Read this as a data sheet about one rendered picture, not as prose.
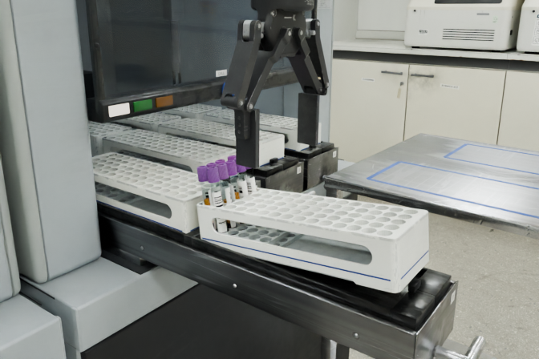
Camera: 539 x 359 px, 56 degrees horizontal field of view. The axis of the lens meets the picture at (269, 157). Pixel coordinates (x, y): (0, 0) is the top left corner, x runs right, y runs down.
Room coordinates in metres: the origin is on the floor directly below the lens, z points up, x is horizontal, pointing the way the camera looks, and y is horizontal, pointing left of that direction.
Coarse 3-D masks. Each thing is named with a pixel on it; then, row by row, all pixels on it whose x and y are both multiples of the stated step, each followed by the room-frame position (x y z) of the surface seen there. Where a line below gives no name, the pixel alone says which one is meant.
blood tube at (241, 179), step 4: (236, 164) 0.69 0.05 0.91; (240, 168) 0.69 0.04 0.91; (244, 168) 0.69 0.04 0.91; (240, 172) 0.69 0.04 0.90; (244, 172) 0.69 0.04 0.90; (240, 176) 0.69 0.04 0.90; (244, 176) 0.69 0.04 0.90; (240, 180) 0.69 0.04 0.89; (244, 180) 0.69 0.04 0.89; (240, 184) 0.69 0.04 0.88; (244, 184) 0.69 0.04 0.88; (240, 188) 0.69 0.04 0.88; (244, 188) 0.69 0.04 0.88; (240, 192) 0.69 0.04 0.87; (244, 192) 0.69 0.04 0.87; (248, 192) 0.69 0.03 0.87
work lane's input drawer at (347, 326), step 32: (128, 224) 0.73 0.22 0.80; (160, 224) 0.70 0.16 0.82; (160, 256) 0.68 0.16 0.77; (192, 256) 0.64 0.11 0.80; (224, 256) 0.62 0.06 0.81; (224, 288) 0.61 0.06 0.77; (256, 288) 0.58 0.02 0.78; (288, 288) 0.55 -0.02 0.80; (320, 288) 0.53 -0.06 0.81; (352, 288) 0.55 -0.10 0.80; (416, 288) 0.52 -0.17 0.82; (448, 288) 0.55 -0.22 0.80; (288, 320) 0.55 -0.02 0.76; (320, 320) 0.52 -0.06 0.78; (352, 320) 0.49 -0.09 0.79; (384, 320) 0.48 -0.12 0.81; (416, 320) 0.46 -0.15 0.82; (448, 320) 0.54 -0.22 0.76; (384, 352) 0.47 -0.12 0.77; (416, 352) 0.45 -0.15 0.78; (448, 352) 0.49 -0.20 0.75; (480, 352) 0.50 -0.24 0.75
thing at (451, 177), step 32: (384, 160) 1.02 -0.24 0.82; (416, 160) 1.02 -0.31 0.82; (448, 160) 1.02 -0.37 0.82; (480, 160) 1.02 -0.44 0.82; (512, 160) 1.02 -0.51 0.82; (352, 192) 0.88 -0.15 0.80; (384, 192) 0.84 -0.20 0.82; (416, 192) 0.83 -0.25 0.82; (448, 192) 0.83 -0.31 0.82; (480, 192) 0.83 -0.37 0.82; (512, 192) 0.83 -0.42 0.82; (480, 224) 0.74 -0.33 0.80; (512, 224) 0.71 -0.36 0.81
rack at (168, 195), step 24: (96, 168) 0.83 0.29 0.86; (120, 168) 0.83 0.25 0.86; (144, 168) 0.84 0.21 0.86; (168, 168) 0.83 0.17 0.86; (96, 192) 0.81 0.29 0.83; (120, 192) 0.82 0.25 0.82; (144, 192) 0.73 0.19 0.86; (168, 192) 0.71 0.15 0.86; (192, 192) 0.72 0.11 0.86; (144, 216) 0.73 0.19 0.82; (168, 216) 0.75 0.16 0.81; (192, 216) 0.69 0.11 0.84
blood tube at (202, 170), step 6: (198, 168) 0.66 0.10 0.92; (204, 168) 0.66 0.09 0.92; (198, 174) 0.66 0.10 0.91; (204, 174) 0.66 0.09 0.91; (198, 180) 0.66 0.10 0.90; (204, 180) 0.66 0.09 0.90; (204, 186) 0.66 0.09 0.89; (204, 192) 0.66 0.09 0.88; (210, 192) 0.66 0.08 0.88; (204, 198) 0.66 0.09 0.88; (210, 198) 0.66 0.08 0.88; (204, 204) 0.66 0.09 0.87; (210, 204) 0.66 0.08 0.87; (216, 222) 0.66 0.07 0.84; (216, 228) 0.66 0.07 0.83
